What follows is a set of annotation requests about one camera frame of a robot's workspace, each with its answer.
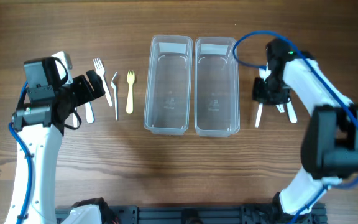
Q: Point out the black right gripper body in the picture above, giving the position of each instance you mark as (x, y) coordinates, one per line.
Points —
(270, 97)

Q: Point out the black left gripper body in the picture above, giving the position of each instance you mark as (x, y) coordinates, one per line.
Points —
(84, 88)

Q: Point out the white plastic spoon slim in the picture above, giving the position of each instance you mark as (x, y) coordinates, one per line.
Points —
(280, 108)

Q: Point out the white plastic spoon thick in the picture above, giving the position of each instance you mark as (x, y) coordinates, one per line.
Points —
(291, 113)

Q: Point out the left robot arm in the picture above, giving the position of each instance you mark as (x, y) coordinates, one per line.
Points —
(33, 197)

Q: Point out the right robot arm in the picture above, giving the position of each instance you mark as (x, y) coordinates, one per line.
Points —
(329, 151)

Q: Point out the clear plastic container right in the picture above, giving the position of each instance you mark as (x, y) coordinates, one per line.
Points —
(217, 112)

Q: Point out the clear plastic container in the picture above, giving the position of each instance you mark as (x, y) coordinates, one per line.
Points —
(217, 112)
(167, 100)

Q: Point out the clear plastic container left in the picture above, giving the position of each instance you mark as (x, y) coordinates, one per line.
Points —
(167, 100)

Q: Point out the white plastic fork large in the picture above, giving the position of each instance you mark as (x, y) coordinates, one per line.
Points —
(100, 71)

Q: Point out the white plastic fork curved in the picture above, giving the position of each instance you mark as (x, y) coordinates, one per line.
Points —
(113, 85)

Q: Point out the white fork under gripper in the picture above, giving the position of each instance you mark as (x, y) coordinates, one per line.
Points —
(75, 120)

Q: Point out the yellow plastic fork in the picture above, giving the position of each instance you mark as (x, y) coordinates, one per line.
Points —
(130, 100)

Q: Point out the white fork thick handle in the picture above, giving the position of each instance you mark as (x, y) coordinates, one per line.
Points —
(89, 113)

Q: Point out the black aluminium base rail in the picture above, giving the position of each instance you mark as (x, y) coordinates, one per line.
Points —
(244, 214)

